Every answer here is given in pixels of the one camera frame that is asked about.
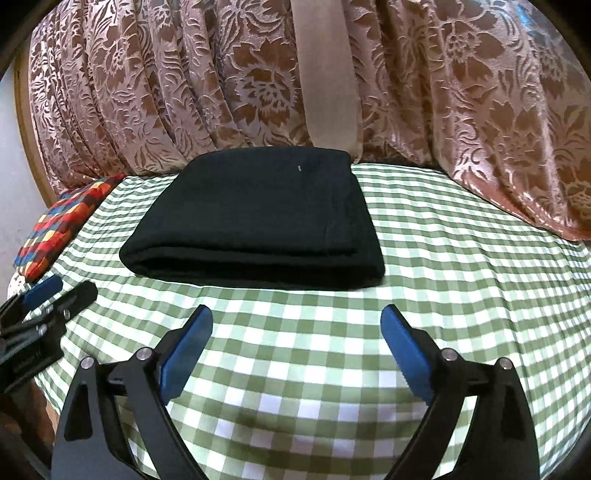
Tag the green white checkered bedsheet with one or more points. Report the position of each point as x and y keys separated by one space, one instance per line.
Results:
x=301 y=384

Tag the black pants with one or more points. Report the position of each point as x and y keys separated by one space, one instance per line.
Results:
x=268 y=217

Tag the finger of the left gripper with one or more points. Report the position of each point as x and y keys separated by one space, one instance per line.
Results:
x=63 y=309
x=19 y=305

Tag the brown floral curtain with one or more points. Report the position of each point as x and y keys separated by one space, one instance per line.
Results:
x=489 y=92

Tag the multicolour plaid pillow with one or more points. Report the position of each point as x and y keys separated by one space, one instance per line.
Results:
x=59 y=225

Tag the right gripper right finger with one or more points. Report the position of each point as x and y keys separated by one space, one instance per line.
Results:
x=501 y=442

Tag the wooden frame edge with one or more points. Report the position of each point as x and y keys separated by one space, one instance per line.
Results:
x=26 y=127

